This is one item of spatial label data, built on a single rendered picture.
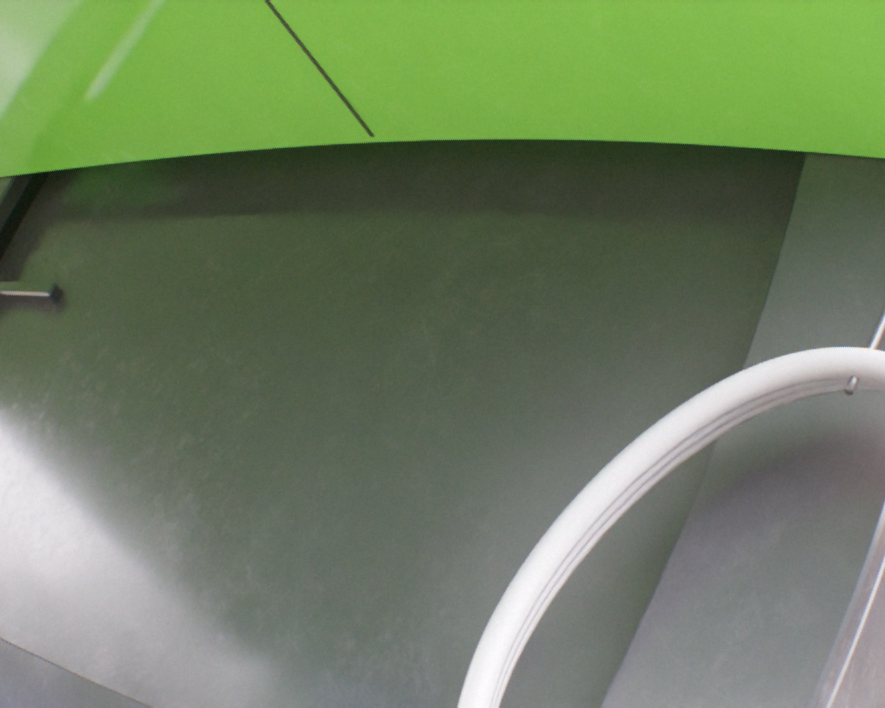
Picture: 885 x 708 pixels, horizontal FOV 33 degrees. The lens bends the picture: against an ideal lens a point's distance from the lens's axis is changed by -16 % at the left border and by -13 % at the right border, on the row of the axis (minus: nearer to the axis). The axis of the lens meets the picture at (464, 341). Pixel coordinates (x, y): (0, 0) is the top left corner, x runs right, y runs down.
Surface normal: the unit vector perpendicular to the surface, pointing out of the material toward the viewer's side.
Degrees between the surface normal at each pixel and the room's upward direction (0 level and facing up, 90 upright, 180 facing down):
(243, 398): 88
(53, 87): 177
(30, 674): 88
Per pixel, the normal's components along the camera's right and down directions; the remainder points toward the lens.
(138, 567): -0.46, -0.58
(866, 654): 0.80, 0.06
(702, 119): -0.38, 0.81
